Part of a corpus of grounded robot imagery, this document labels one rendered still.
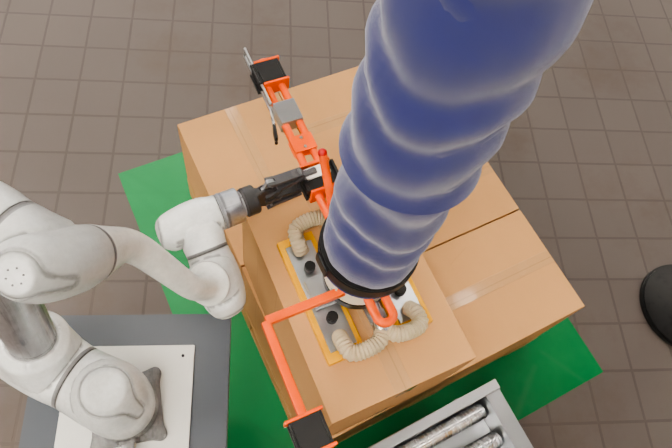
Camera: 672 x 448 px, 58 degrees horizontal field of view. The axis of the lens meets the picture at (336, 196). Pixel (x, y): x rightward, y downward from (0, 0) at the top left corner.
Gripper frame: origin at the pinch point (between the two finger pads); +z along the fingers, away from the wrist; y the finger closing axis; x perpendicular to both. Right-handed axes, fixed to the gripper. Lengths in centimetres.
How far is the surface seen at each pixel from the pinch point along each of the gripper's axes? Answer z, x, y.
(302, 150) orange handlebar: -0.5, -7.3, -1.5
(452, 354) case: 13, 53, 13
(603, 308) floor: 121, 58, 109
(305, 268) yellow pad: -11.4, 19.2, 8.0
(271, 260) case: -17.6, 12.2, 12.5
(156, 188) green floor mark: -34, -72, 107
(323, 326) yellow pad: -13.3, 33.9, 10.3
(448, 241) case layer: 49, 16, 56
